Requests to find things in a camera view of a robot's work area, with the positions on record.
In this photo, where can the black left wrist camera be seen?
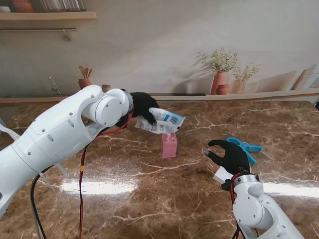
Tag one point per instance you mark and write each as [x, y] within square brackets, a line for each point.
[122, 123]

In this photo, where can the long wooden counter ledge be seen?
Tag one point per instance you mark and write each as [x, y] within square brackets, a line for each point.
[224, 97]

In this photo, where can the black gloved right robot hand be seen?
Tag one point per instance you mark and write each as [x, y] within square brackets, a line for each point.
[233, 158]

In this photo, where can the glass jars on shelf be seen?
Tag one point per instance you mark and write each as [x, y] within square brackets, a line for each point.
[62, 5]

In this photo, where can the white square bottle cap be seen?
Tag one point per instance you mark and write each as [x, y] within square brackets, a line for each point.
[220, 175]

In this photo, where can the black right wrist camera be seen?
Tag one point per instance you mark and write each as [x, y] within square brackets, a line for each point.
[226, 185]

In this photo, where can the clear bottle with pink seasoning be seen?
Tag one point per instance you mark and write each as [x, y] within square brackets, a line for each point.
[169, 149]

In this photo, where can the pale vase with flowers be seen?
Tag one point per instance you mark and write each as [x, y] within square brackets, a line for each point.
[240, 85]

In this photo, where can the round terracotta jar on shelf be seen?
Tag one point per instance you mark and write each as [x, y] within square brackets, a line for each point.
[22, 5]

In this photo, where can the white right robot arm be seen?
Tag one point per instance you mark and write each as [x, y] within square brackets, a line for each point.
[256, 206]

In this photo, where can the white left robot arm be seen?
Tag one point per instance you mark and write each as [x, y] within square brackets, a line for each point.
[57, 139]

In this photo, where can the wooden wall shelf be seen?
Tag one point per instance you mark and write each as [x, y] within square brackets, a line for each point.
[49, 16]

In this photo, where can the blue plastic bag clip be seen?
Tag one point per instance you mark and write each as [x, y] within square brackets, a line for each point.
[250, 149]

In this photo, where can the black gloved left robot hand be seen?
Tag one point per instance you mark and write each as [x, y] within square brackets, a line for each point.
[144, 104]

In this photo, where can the leaning wooden cutting boards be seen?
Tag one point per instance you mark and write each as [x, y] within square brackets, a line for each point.
[304, 79]

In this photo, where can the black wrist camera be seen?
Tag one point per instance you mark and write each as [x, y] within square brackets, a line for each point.
[226, 185]
[122, 123]

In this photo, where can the white blue salt bag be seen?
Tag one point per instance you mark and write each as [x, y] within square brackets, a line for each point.
[165, 122]

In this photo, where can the small round terracotta pot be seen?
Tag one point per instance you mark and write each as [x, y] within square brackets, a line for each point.
[223, 90]

